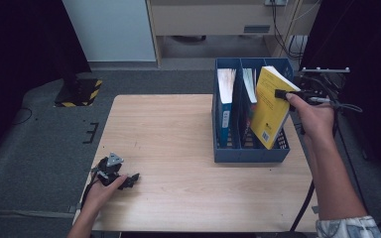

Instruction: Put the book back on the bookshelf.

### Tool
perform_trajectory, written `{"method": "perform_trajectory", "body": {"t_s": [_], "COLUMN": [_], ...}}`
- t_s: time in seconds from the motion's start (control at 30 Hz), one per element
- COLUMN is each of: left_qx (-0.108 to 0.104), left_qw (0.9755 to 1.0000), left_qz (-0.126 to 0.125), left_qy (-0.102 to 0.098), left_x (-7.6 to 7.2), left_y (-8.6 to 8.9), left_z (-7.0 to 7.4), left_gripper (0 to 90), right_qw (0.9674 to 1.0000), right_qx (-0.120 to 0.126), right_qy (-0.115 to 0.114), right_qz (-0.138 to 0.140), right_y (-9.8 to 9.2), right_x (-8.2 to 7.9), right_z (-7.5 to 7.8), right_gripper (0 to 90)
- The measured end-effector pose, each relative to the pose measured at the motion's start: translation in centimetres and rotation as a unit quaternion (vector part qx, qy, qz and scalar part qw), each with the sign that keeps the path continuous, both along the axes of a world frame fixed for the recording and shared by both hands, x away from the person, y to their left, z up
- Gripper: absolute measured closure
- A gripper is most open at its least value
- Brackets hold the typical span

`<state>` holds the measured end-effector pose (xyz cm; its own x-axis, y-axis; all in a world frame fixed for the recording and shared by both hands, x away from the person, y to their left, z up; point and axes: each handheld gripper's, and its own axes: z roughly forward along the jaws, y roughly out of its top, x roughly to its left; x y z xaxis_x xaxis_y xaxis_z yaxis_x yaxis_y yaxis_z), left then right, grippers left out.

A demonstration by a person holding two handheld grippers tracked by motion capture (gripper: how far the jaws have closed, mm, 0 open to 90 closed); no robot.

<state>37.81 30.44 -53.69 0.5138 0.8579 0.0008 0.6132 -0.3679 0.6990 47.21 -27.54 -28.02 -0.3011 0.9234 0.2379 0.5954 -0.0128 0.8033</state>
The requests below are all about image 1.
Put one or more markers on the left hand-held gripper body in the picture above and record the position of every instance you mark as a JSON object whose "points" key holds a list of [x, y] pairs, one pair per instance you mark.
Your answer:
{"points": [[109, 170]]}

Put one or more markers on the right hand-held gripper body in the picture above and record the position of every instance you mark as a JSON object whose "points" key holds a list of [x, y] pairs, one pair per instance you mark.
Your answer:
{"points": [[317, 87]]}

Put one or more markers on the yellow book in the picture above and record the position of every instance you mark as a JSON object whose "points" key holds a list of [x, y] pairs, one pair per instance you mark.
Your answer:
{"points": [[271, 112]]}

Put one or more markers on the teal illustrated book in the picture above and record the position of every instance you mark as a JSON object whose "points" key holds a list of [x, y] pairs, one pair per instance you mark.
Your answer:
{"points": [[249, 86]]}

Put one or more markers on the blue book with white label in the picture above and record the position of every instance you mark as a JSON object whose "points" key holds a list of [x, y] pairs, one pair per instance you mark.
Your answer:
{"points": [[226, 86]]}

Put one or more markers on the blue plastic file rack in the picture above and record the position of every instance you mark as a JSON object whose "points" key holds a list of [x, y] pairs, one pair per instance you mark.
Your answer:
{"points": [[244, 155]]}

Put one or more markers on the person's left hand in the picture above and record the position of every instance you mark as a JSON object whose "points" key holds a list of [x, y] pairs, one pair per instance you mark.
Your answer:
{"points": [[101, 196]]}

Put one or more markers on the person's right hand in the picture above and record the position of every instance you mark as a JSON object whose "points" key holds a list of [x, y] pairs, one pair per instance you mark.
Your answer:
{"points": [[316, 122]]}

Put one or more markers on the black curtain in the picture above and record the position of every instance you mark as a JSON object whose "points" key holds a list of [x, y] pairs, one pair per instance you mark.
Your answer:
{"points": [[370, 39], [20, 59]]}

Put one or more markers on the black striped stand base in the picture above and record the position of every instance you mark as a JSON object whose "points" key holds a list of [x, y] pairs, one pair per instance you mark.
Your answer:
{"points": [[77, 92]]}

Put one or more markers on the white power strip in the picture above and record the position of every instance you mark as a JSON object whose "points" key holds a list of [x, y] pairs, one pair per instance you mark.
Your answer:
{"points": [[275, 2]]}

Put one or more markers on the beige desk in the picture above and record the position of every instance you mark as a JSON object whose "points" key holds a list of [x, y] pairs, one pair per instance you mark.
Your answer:
{"points": [[205, 20]]}

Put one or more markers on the grey tape piece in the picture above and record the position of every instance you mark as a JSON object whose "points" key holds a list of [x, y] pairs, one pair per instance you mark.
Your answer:
{"points": [[315, 209]]}

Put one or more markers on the white panel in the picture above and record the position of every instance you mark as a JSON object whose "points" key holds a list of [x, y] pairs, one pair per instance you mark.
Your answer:
{"points": [[109, 29]]}

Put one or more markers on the light patterned sleeve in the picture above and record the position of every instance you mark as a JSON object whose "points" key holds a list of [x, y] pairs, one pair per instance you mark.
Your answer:
{"points": [[347, 228]]}

